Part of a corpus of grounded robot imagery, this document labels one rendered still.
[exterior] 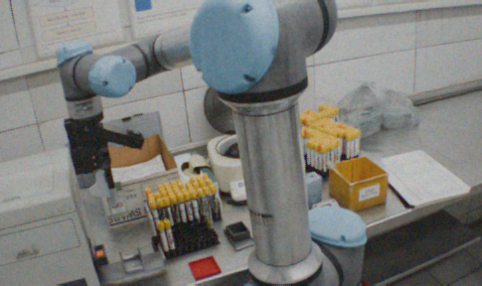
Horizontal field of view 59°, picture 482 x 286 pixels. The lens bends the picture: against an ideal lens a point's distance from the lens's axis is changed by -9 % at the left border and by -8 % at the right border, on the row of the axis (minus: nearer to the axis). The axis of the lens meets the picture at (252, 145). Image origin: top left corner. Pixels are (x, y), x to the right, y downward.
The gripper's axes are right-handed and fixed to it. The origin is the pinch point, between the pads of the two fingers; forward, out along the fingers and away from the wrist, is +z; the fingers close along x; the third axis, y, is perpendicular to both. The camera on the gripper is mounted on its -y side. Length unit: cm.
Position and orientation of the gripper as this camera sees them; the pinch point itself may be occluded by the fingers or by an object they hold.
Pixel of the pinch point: (115, 195)
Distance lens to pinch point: 107.8
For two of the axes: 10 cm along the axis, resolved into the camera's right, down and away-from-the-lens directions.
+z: 0.8, 9.0, 4.3
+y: -9.3, 2.2, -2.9
